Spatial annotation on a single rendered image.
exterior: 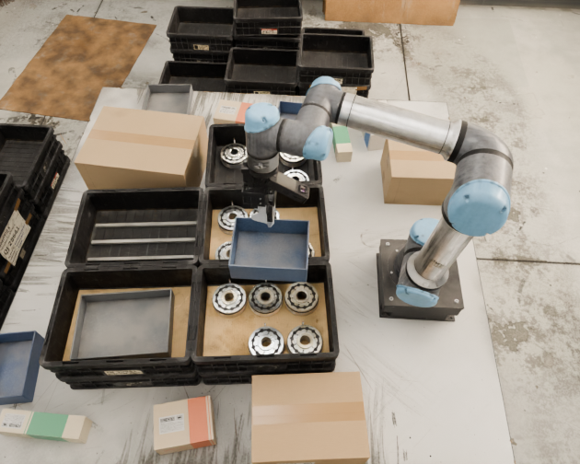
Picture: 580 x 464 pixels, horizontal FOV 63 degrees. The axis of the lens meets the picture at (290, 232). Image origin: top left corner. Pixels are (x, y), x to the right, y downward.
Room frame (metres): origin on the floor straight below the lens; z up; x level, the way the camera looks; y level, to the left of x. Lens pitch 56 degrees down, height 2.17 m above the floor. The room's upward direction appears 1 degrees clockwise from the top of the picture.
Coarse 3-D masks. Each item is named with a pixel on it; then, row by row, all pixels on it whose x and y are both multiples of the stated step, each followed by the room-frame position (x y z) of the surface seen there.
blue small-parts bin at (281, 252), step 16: (240, 224) 0.74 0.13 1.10; (256, 224) 0.74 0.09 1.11; (288, 224) 0.74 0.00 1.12; (304, 224) 0.74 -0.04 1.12; (240, 240) 0.71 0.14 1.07; (256, 240) 0.71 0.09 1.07; (272, 240) 0.72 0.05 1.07; (288, 240) 0.72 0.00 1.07; (304, 240) 0.72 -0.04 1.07; (240, 256) 0.66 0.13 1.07; (256, 256) 0.67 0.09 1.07; (272, 256) 0.67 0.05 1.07; (288, 256) 0.67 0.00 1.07; (304, 256) 0.67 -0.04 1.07; (240, 272) 0.60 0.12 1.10; (256, 272) 0.60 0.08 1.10; (272, 272) 0.59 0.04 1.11; (288, 272) 0.59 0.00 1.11; (304, 272) 0.59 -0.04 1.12
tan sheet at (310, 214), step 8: (280, 208) 1.00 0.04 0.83; (288, 208) 1.01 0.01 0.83; (296, 208) 1.01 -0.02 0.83; (304, 208) 1.01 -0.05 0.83; (312, 208) 1.01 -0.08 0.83; (216, 216) 0.96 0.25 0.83; (280, 216) 0.97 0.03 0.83; (288, 216) 0.97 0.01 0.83; (296, 216) 0.97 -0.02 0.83; (304, 216) 0.97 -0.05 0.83; (312, 216) 0.97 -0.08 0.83; (216, 224) 0.93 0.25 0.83; (312, 224) 0.94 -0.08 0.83; (216, 232) 0.90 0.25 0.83; (312, 232) 0.91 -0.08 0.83; (216, 240) 0.87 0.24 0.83; (224, 240) 0.87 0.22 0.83; (312, 240) 0.87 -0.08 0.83; (216, 248) 0.84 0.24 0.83; (320, 256) 0.81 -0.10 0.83
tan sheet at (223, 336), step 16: (208, 288) 0.69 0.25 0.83; (320, 288) 0.69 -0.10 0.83; (208, 304) 0.63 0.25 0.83; (320, 304) 0.64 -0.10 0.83; (208, 320) 0.58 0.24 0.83; (224, 320) 0.58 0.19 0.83; (240, 320) 0.58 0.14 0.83; (256, 320) 0.58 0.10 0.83; (272, 320) 0.58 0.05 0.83; (288, 320) 0.58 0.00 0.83; (304, 320) 0.58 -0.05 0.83; (320, 320) 0.58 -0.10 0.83; (208, 336) 0.53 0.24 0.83; (224, 336) 0.53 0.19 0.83; (240, 336) 0.53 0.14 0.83; (208, 352) 0.48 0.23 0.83; (224, 352) 0.48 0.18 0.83; (240, 352) 0.48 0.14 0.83
